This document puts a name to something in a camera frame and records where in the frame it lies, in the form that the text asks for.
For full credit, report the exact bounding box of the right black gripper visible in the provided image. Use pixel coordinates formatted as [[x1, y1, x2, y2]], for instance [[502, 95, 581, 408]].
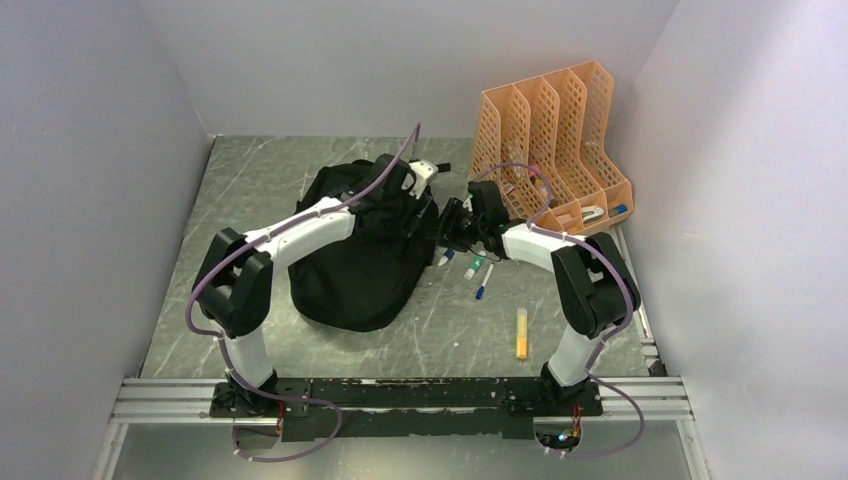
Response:
[[423, 197, 486, 252]]

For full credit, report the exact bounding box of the black student backpack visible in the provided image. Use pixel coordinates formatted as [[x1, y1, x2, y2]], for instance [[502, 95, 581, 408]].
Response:
[[288, 186, 439, 332]]

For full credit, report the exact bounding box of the yellow highlighter marker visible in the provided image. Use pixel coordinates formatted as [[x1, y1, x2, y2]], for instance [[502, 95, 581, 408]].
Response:
[[515, 308, 528, 360]]

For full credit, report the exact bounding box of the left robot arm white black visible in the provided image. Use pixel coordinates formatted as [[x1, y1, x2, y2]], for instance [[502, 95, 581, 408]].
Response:
[[195, 154, 439, 416]]

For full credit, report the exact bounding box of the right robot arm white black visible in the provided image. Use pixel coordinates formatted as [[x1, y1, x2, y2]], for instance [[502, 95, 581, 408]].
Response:
[[437, 181, 641, 414]]

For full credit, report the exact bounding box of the blue white marker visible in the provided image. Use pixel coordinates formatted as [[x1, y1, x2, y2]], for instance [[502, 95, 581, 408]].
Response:
[[437, 249, 455, 267]]

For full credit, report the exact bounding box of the green capped white marker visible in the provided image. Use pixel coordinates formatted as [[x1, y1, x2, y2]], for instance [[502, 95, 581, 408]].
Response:
[[463, 252, 486, 280]]

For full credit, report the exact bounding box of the blue capped white pen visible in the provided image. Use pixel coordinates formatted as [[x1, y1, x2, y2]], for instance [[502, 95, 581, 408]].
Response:
[[475, 264, 494, 300]]

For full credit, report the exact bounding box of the pink capped bottle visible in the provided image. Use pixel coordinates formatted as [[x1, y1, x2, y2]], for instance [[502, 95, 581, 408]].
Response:
[[528, 165, 557, 208]]

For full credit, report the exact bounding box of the orange plastic file organizer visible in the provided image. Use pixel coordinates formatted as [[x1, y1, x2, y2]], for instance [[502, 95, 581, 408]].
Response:
[[469, 60, 635, 235]]

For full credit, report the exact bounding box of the silver stapler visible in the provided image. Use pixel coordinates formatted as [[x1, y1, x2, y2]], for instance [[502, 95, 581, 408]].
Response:
[[581, 205, 605, 225]]

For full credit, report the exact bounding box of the small blue item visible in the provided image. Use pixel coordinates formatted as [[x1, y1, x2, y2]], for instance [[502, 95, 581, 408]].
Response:
[[609, 204, 629, 217]]

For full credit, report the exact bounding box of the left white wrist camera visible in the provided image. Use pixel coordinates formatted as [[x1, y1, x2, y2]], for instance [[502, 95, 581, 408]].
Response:
[[409, 160, 439, 199]]

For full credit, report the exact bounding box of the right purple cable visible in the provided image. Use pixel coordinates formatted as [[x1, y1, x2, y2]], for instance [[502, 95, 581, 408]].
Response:
[[473, 162, 646, 458]]

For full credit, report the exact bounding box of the purple cable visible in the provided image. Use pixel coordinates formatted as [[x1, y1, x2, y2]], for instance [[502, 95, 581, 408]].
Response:
[[473, 162, 646, 458], [185, 122, 423, 463]]

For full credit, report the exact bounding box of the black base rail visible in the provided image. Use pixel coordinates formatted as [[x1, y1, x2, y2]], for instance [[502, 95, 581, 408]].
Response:
[[208, 377, 603, 442]]

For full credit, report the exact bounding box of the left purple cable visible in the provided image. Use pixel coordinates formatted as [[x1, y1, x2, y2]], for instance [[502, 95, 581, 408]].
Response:
[[185, 122, 423, 463]]

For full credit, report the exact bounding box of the aluminium frame rail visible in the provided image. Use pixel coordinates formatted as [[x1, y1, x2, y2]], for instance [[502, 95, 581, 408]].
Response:
[[109, 377, 694, 425]]

